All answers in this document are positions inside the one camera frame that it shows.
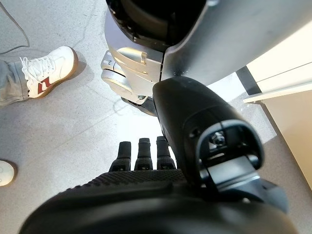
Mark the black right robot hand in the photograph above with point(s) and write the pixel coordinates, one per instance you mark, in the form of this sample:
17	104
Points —
195	109

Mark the white counter cabinet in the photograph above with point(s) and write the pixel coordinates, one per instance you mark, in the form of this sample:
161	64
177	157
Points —
292	109

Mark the white sneaker with red mark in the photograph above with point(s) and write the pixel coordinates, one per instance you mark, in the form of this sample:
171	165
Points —
51	70

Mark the grey trouser leg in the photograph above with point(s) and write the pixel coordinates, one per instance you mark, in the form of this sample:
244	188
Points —
9	83

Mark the plain white shoe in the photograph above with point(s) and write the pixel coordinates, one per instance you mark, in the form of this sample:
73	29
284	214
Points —
6	173

